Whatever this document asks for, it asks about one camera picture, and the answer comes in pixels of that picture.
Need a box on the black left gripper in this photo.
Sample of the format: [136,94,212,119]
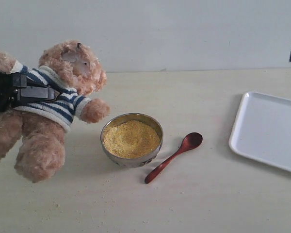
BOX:
[0,72,61,112]

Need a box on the white rectangular plastic tray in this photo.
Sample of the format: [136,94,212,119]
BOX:
[228,92,291,172]

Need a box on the dark red wooden spoon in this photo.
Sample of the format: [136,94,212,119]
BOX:
[144,132,203,184]

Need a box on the brown teddy bear striped shirt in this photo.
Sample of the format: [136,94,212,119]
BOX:
[0,40,110,183]

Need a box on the steel bowl of yellow grain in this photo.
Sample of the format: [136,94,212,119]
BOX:
[100,113,163,168]

